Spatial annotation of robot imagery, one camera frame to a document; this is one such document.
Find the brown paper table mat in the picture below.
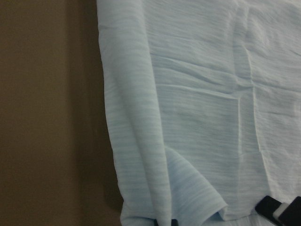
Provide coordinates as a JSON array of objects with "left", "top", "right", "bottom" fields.
[{"left": 0, "top": 0, "right": 122, "bottom": 226}]

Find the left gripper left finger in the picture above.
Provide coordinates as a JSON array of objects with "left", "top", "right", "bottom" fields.
[{"left": 154, "top": 218, "right": 179, "bottom": 226}]

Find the light blue striped shirt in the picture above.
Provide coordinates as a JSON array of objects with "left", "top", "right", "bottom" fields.
[{"left": 97, "top": 0, "right": 301, "bottom": 226}]

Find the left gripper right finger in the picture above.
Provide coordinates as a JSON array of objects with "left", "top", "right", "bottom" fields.
[{"left": 255, "top": 195, "right": 301, "bottom": 226}]

